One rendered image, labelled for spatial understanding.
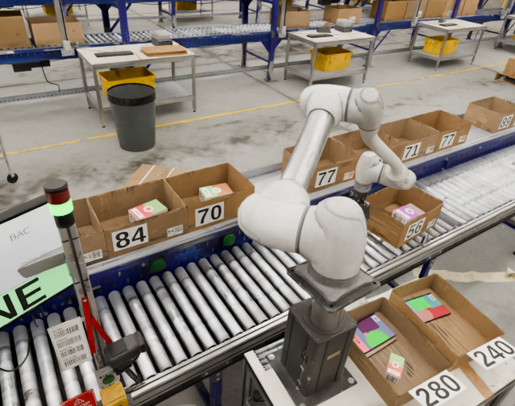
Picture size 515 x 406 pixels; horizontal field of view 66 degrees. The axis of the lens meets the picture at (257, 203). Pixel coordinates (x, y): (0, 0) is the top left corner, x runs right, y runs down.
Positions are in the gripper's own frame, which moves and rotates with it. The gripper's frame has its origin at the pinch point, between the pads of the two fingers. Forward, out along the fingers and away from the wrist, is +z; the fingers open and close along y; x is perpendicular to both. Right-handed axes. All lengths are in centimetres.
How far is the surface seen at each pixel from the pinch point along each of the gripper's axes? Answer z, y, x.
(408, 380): 9, 79, -45
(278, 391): 10, 56, -91
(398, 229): -1.5, 20.2, 13.1
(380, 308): 8, 49, -29
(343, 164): -16.7, -28.9, 14.8
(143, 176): 72, -213, -53
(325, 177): -11.4, -28.8, 1.1
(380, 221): 0.0, 8.4, 12.0
